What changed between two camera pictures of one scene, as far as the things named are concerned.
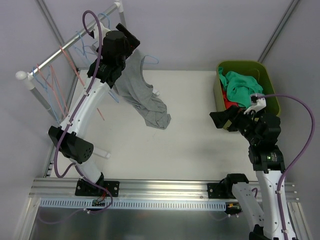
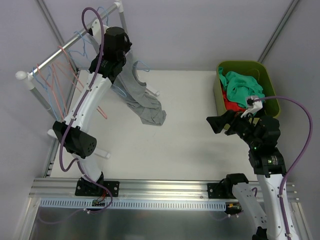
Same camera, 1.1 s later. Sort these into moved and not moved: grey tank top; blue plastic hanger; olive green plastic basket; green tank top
Moved: grey tank top
Not moved: blue plastic hanger; olive green plastic basket; green tank top
